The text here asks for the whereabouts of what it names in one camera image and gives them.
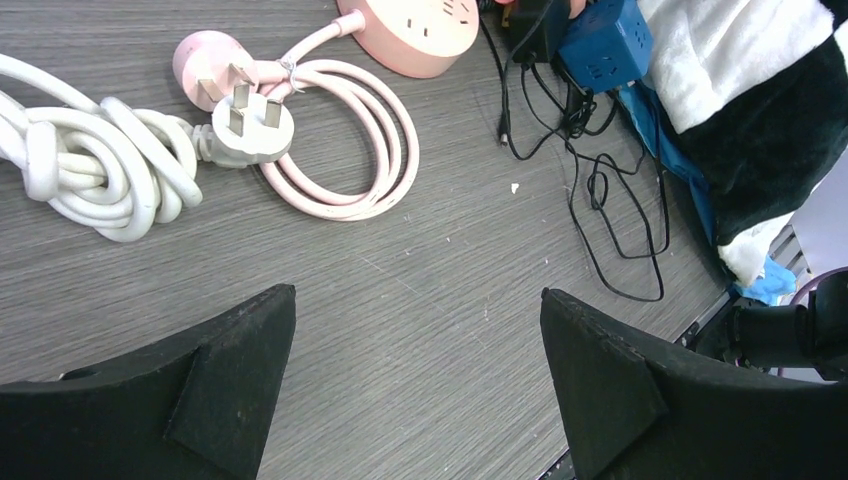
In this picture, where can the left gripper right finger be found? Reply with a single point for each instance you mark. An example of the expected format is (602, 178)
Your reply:
(638, 407)

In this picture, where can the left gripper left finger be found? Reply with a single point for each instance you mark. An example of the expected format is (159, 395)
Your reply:
(197, 404)

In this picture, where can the blue cube socket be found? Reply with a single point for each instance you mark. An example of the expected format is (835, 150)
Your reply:
(607, 46)

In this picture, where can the pink round socket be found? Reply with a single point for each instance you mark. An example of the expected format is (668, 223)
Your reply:
(417, 39)

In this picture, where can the orange small plug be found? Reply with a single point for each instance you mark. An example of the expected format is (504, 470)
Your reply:
(576, 7)

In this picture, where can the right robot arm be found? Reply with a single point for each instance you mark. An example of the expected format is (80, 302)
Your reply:
(808, 333)

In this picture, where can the checkered black white pillow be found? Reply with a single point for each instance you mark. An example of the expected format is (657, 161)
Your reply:
(756, 94)

